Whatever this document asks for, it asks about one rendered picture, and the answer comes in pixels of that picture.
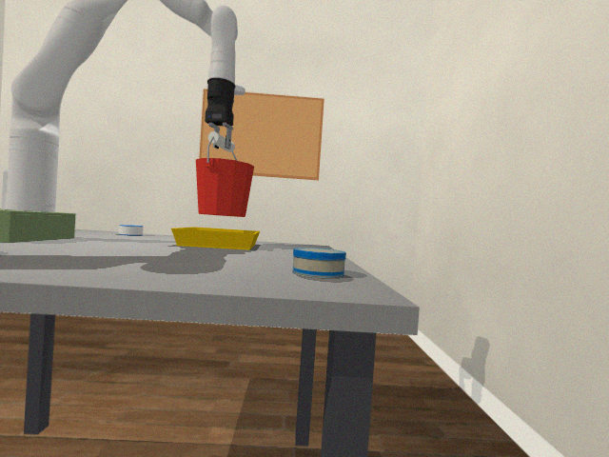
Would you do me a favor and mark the blue and beige round tin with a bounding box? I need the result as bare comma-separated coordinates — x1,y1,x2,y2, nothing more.
292,248,346,279

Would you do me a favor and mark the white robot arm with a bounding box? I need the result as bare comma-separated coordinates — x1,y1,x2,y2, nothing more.
1,0,238,212

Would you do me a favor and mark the yellow square tray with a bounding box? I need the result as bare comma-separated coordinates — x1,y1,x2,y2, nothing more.
171,227,260,250

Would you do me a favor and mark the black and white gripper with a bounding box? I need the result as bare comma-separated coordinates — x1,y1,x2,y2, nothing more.
205,61,246,149

